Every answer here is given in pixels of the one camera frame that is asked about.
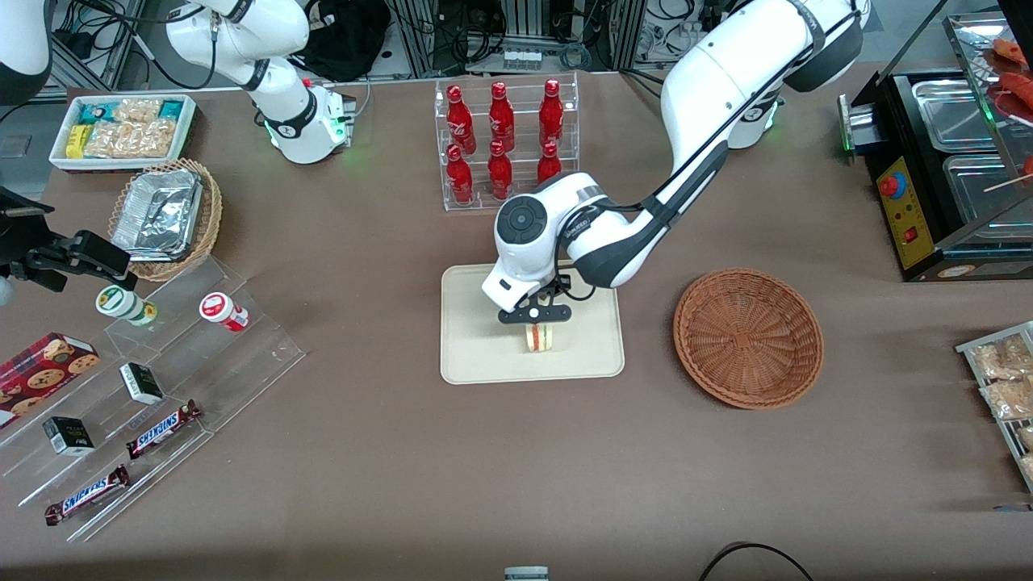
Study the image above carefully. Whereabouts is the black looped cable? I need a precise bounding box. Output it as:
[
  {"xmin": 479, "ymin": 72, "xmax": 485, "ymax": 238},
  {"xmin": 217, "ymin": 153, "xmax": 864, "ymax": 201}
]
[{"xmin": 698, "ymin": 542, "xmax": 814, "ymax": 581}]

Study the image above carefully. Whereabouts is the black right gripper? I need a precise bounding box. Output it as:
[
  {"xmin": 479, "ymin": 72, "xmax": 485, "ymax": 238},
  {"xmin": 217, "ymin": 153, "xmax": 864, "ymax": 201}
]
[{"xmin": 0, "ymin": 187, "xmax": 135, "ymax": 294}]

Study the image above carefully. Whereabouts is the red cookie box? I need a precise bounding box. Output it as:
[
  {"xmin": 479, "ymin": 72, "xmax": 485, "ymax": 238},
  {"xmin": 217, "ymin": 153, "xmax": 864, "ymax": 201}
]
[{"xmin": 0, "ymin": 332, "xmax": 101, "ymax": 429}]

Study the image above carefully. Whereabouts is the green lid white cup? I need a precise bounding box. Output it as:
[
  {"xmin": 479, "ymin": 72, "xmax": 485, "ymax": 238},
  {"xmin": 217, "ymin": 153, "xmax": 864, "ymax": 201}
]
[{"xmin": 95, "ymin": 285, "xmax": 159, "ymax": 328}]

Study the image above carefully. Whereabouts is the oval wicker basket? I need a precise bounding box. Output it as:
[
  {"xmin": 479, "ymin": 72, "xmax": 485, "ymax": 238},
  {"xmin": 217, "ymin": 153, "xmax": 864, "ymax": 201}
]
[{"xmin": 107, "ymin": 158, "xmax": 224, "ymax": 282}]

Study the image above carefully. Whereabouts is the red sausage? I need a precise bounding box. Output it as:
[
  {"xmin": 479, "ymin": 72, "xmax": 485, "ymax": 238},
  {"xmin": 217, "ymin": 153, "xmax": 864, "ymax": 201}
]
[{"xmin": 993, "ymin": 38, "xmax": 1033, "ymax": 70}]

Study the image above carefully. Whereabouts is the red lid white cup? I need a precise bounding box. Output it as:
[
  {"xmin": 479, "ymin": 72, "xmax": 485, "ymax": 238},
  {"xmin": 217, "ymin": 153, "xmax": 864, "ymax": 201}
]
[{"xmin": 199, "ymin": 292, "xmax": 250, "ymax": 332}]

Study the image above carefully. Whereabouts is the steel pan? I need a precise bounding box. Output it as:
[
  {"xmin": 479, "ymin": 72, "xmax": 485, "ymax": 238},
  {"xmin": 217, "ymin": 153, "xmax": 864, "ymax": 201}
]
[{"xmin": 912, "ymin": 78, "xmax": 1003, "ymax": 153}]

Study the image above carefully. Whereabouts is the clear bag of crackers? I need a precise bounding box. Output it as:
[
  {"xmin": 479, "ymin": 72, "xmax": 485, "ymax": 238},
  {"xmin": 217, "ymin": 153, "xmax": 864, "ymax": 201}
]
[
  {"xmin": 84, "ymin": 119, "xmax": 176, "ymax": 159},
  {"xmin": 113, "ymin": 98, "xmax": 164, "ymax": 123}
]

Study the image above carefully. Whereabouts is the small dark green box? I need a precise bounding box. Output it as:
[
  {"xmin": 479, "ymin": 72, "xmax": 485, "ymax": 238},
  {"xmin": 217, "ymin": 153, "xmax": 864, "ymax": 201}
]
[
  {"xmin": 119, "ymin": 362, "xmax": 165, "ymax": 405},
  {"xmin": 42, "ymin": 416, "xmax": 95, "ymax": 457}
]

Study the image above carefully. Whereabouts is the black bag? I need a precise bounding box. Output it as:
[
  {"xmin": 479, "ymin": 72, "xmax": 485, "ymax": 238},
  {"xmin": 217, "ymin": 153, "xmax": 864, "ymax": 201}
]
[{"xmin": 292, "ymin": 0, "xmax": 393, "ymax": 82}]

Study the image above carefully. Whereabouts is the Snickers chocolate bar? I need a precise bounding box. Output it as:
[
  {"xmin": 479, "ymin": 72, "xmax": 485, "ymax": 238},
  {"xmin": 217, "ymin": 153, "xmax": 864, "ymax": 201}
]
[
  {"xmin": 44, "ymin": 464, "xmax": 131, "ymax": 527},
  {"xmin": 126, "ymin": 399, "xmax": 203, "ymax": 461}
]

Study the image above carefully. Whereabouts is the beige rectangular tray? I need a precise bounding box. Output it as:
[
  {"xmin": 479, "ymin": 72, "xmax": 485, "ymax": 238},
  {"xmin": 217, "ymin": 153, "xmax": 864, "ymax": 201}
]
[{"xmin": 440, "ymin": 263, "xmax": 626, "ymax": 386}]

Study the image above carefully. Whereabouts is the white rectangular snack bin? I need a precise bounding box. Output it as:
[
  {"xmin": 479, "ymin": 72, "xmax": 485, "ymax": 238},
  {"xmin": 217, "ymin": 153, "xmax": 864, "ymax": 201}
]
[{"xmin": 48, "ymin": 94, "xmax": 199, "ymax": 174}]

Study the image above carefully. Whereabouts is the clear acrylic stepped display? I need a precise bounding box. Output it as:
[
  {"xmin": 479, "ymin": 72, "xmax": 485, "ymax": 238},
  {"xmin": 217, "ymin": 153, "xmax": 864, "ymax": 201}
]
[{"xmin": 0, "ymin": 257, "xmax": 306, "ymax": 543}]

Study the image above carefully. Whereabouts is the aluminium foil tray stack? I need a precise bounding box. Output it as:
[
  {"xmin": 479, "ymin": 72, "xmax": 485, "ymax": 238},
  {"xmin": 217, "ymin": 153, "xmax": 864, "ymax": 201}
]
[{"xmin": 111, "ymin": 169, "xmax": 204, "ymax": 263}]

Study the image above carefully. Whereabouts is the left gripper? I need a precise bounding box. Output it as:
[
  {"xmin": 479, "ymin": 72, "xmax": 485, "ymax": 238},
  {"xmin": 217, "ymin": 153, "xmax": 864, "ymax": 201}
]
[{"xmin": 482, "ymin": 257, "xmax": 572, "ymax": 335}]

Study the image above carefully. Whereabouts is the clear acrylic bottle rack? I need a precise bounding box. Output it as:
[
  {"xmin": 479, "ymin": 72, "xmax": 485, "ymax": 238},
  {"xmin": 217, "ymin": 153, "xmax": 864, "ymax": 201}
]
[{"xmin": 434, "ymin": 73, "xmax": 580, "ymax": 212}]

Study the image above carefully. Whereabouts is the black food warmer machine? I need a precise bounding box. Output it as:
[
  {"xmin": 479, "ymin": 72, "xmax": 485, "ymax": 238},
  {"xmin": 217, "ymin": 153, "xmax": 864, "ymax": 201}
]
[{"xmin": 838, "ymin": 12, "xmax": 1033, "ymax": 283}]

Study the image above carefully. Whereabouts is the round brown wicker basket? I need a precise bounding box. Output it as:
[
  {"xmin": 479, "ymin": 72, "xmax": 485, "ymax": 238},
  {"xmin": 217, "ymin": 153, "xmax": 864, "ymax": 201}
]
[{"xmin": 673, "ymin": 268, "xmax": 825, "ymax": 410}]

